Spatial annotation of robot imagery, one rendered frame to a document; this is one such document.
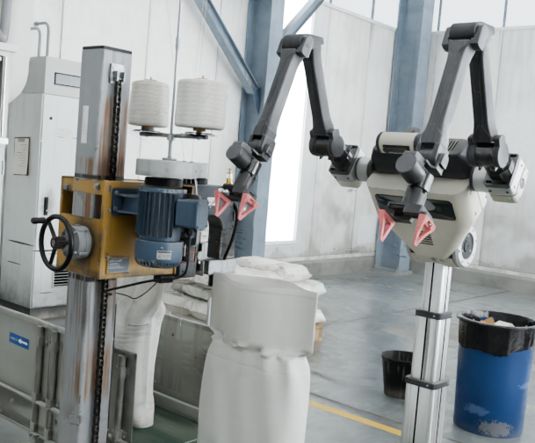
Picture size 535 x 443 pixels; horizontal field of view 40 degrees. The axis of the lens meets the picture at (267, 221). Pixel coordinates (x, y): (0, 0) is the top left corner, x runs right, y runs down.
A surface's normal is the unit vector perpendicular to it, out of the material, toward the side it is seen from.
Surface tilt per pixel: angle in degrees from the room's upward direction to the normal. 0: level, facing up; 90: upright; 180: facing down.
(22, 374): 90
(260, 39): 90
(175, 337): 90
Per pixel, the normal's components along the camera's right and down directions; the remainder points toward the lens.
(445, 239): -0.55, 0.64
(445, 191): -0.36, -0.76
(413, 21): -0.65, 0.00
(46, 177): 0.76, 0.11
